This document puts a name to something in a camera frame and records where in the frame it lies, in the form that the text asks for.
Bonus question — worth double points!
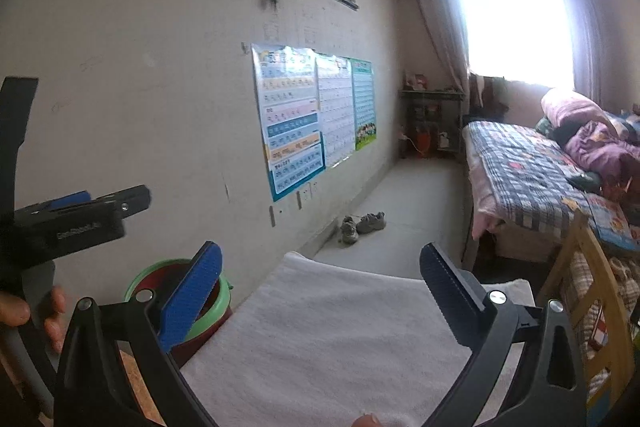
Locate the red bucket with green rim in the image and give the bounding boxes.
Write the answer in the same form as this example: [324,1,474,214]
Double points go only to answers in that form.
[124,258,235,369]

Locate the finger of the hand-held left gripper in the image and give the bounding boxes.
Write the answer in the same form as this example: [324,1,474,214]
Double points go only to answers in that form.
[29,191,92,212]
[97,185,152,218]

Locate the pink bed sheet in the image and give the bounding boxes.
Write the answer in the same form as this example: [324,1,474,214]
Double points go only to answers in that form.
[470,157,506,240]

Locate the sheer curtain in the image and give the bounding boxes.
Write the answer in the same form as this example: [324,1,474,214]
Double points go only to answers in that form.
[570,0,640,108]
[402,0,471,92]

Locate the grey shoe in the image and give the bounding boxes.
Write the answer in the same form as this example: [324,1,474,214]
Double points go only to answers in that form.
[340,216,360,244]
[356,212,387,234]

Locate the person's left hand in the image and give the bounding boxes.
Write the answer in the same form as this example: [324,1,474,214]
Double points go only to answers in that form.
[0,286,67,354]

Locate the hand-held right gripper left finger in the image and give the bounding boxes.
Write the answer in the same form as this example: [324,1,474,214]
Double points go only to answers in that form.
[52,240,223,427]

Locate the colourful children's book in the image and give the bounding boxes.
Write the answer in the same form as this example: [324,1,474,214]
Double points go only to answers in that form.
[585,194,640,253]

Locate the purple blanket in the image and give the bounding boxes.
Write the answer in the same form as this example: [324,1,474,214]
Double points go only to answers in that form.
[562,121,640,192]

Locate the brown checked blanket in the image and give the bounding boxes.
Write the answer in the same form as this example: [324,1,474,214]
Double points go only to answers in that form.
[565,252,640,348]

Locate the metal shelf rack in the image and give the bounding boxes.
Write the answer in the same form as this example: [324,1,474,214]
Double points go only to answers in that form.
[399,88,467,158]

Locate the green wall poster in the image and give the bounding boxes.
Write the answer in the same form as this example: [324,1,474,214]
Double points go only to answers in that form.
[350,58,377,152]

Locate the wooden chair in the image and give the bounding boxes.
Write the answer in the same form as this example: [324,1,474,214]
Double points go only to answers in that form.
[537,209,636,408]

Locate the pink pillow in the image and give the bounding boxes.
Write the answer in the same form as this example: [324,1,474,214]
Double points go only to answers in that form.
[541,88,618,130]

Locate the dark hanging clothes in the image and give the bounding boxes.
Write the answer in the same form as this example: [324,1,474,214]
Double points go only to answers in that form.
[467,74,508,120]

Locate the bright window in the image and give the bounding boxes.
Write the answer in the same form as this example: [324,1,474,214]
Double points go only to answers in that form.
[460,0,573,88]

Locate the white chart wall poster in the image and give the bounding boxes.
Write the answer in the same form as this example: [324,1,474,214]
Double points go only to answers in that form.
[314,53,357,168]

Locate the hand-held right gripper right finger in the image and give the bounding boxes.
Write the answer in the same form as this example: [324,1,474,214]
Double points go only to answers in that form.
[419,242,590,427]

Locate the white towel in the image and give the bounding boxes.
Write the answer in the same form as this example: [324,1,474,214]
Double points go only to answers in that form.
[179,252,537,427]

